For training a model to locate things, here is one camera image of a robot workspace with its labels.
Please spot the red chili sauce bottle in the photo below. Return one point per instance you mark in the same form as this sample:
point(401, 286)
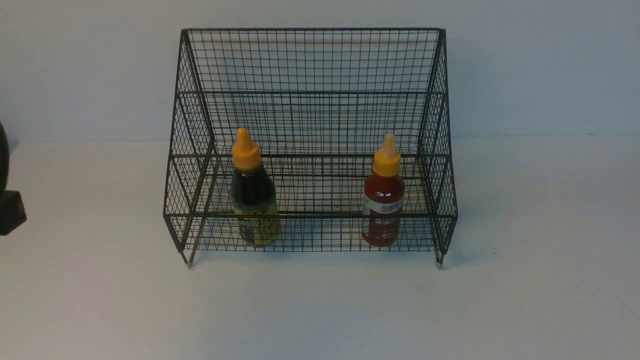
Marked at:
point(383, 196)

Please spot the dark soy sauce bottle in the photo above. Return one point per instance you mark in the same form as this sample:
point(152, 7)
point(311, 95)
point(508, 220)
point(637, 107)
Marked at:
point(253, 194)

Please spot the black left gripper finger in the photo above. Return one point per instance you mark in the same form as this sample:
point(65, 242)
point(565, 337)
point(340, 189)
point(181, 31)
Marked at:
point(12, 208)

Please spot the black wire mesh shelf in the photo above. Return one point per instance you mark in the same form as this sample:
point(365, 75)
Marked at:
point(318, 103)

